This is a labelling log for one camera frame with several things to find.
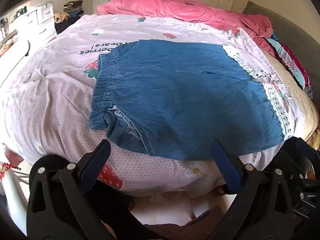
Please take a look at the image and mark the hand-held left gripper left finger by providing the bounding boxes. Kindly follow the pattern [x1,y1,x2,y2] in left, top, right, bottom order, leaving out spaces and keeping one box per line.
[26,139,112,240]

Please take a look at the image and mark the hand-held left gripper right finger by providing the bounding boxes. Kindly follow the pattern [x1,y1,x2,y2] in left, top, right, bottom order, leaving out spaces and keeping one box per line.
[211,139,301,240]

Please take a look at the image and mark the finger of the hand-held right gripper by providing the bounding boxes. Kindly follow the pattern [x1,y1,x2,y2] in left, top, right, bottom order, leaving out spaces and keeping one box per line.
[293,137,320,164]

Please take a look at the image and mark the blue denim pants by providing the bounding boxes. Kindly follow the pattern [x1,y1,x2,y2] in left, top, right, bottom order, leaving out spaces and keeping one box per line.
[89,39,292,160]

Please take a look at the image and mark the beige quilt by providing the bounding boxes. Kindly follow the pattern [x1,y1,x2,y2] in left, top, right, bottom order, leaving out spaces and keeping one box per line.
[262,50,320,142]

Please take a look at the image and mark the strawberry printed blanket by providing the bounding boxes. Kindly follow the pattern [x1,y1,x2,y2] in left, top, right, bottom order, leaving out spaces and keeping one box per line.
[0,14,300,198]

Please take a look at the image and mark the pile of colourful clothes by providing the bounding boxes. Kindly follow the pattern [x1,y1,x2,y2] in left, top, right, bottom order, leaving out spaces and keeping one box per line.
[265,30,315,98]

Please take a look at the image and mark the grey headboard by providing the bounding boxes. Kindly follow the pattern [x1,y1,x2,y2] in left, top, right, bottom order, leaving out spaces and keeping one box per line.
[241,1,320,123]

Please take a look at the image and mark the white cloud-shaped headboard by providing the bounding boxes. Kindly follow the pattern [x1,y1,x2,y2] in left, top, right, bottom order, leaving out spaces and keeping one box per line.
[0,39,31,91]

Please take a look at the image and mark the tan plush toy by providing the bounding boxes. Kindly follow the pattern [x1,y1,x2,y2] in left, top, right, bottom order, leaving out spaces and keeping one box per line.
[53,12,71,23]

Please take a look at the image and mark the white drawer cabinet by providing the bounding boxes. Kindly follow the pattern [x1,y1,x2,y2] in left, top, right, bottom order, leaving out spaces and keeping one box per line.
[10,2,57,42]

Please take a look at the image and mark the pile of dark clothes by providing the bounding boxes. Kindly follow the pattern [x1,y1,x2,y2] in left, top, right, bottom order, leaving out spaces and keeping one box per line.
[55,0,84,34]

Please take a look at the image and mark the pink blanket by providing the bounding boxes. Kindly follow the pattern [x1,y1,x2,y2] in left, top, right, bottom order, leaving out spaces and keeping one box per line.
[96,0,275,55]

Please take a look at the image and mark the white chair frame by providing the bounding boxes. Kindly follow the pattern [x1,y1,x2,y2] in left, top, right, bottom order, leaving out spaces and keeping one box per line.
[2,169,31,207]

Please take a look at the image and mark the red bead string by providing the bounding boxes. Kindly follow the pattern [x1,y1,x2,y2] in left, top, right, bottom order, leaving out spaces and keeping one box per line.
[0,162,21,181]

